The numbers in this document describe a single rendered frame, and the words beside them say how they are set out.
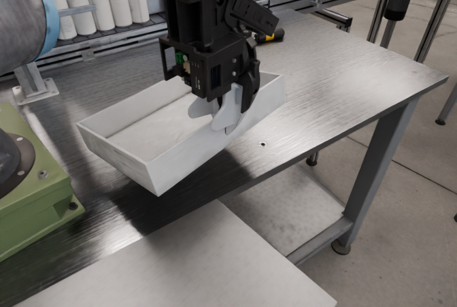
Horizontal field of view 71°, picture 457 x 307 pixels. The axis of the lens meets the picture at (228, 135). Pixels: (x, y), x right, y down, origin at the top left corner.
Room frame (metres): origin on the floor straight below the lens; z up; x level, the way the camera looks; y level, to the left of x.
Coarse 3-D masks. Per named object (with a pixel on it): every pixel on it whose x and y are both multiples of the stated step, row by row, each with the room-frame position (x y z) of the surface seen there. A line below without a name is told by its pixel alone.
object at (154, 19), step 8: (256, 0) 1.14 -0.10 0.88; (152, 16) 0.98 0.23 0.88; (160, 16) 0.99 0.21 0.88; (136, 24) 0.92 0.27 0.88; (144, 24) 0.92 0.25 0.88; (152, 24) 0.92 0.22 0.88; (104, 32) 0.86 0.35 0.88; (112, 32) 0.86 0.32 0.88; (120, 32) 0.87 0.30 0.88; (72, 40) 0.82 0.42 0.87; (80, 40) 0.81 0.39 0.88
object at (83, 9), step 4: (92, 4) 0.84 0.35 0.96; (68, 8) 0.81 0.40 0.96; (72, 8) 0.81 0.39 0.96; (76, 8) 0.82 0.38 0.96; (80, 8) 0.82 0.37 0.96; (84, 8) 0.83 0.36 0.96; (88, 8) 0.83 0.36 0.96; (92, 8) 0.84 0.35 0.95; (96, 8) 0.84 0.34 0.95; (60, 12) 0.79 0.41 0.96; (64, 12) 0.80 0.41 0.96; (68, 12) 0.80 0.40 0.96; (72, 12) 0.81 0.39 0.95; (76, 12) 0.81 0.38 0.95; (80, 12) 0.82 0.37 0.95; (60, 16) 0.79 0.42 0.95
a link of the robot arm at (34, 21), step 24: (0, 0) 0.42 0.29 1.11; (24, 0) 0.44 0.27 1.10; (48, 0) 0.48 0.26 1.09; (0, 24) 0.40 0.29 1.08; (24, 24) 0.42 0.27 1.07; (48, 24) 0.45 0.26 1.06; (0, 48) 0.38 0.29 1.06; (24, 48) 0.41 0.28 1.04; (48, 48) 0.46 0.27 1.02; (0, 72) 0.38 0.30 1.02
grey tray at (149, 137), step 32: (160, 96) 0.50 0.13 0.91; (192, 96) 0.52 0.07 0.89; (256, 96) 0.40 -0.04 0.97; (96, 128) 0.40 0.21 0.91; (128, 128) 0.43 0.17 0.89; (160, 128) 0.41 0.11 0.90; (192, 128) 0.40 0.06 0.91; (224, 128) 0.35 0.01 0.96; (128, 160) 0.29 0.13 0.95; (160, 160) 0.27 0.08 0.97; (192, 160) 0.30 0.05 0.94; (160, 192) 0.25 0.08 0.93
